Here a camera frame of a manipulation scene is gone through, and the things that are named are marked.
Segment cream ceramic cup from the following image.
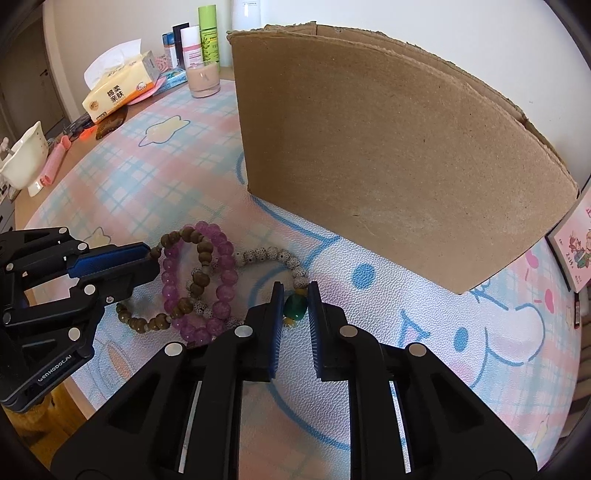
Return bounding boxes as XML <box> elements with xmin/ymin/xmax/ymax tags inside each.
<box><xmin>0</xmin><ymin>121</ymin><xmax>49</xmax><ymax>197</ymax></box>

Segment tall white spray bottle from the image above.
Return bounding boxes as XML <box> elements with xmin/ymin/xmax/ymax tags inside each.
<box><xmin>231</xmin><ymin>0</ymin><xmax>266</xmax><ymax>33</ymax></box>

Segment green bottle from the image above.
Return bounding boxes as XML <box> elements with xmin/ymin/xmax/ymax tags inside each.
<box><xmin>198</xmin><ymin>4</ymin><xmax>221</xmax><ymax>65</ymax></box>

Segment olive wooden bead bracelet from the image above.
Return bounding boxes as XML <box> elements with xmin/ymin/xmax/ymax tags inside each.
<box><xmin>115</xmin><ymin>226</ymin><xmax>218</xmax><ymax>334</ymax></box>

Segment black bottle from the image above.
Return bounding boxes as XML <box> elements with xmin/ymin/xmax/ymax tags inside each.
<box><xmin>172</xmin><ymin>21</ymin><xmax>191</xmax><ymax>68</ymax></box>

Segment white bottle with pink label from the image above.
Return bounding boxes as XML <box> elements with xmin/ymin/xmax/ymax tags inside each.
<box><xmin>180</xmin><ymin>25</ymin><xmax>204</xmax><ymax>68</ymax></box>

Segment purple bead bracelet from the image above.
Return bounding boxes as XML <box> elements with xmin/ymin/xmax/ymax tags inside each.
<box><xmin>161</xmin><ymin>220</ymin><xmax>240</xmax><ymax>344</ymax></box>

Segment blue-capped small bottle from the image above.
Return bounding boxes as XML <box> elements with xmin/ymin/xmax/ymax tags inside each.
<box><xmin>161</xmin><ymin>32</ymin><xmax>178</xmax><ymax>70</ymax></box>

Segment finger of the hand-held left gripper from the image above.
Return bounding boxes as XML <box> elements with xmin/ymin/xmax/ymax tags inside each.
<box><xmin>85</xmin><ymin>261</ymin><xmax>160</xmax><ymax>306</ymax></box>
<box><xmin>68</xmin><ymin>242</ymin><xmax>152</xmax><ymax>279</ymax></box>

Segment beige candle jar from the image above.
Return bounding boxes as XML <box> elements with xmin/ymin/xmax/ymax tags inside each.
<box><xmin>185</xmin><ymin>60</ymin><xmax>222</xmax><ymax>99</ymax></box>

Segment pastel plaid cartoon table mat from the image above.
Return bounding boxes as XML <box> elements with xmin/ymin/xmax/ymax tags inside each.
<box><xmin>23</xmin><ymin>78</ymin><xmax>585</xmax><ymax>467</ymax></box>

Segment brown cardboard box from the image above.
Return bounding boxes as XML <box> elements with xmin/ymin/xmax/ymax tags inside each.
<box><xmin>226</xmin><ymin>21</ymin><xmax>580</xmax><ymax>296</ymax></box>

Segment brown wooden comb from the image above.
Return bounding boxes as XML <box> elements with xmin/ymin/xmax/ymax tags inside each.
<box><xmin>95</xmin><ymin>108</ymin><xmax>127</xmax><ymax>139</ymax></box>

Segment yellow tissue box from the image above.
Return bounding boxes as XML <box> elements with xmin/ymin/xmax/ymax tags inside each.
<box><xmin>82</xmin><ymin>39</ymin><xmax>160</xmax><ymax>124</ymax></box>

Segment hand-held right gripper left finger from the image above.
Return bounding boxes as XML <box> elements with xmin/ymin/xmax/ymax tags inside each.
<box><xmin>51</xmin><ymin>281</ymin><xmax>284</xmax><ymax>480</ymax></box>

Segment blue packet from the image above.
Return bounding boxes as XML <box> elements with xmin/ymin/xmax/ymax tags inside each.
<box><xmin>157</xmin><ymin>69</ymin><xmax>189</xmax><ymax>93</ymax></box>

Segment black hair clips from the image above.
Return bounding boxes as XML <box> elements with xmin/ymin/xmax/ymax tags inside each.
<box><xmin>62</xmin><ymin>113</ymin><xmax>93</xmax><ymax>137</ymax></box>

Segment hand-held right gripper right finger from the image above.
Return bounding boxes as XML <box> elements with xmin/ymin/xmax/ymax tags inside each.
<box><xmin>307</xmin><ymin>281</ymin><xmax>539</xmax><ymax>480</ymax></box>

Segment white speckled bead bracelet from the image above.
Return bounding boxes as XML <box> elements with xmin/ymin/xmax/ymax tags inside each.
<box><xmin>185</xmin><ymin>247</ymin><xmax>309</xmax><ymax>334</ymax></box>

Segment pink cartoon desk calendar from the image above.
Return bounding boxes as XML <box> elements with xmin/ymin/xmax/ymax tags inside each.
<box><xmin>546</xmin><ymin>189</ymin><xmax>591</xmax><ymax>292</ymax></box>

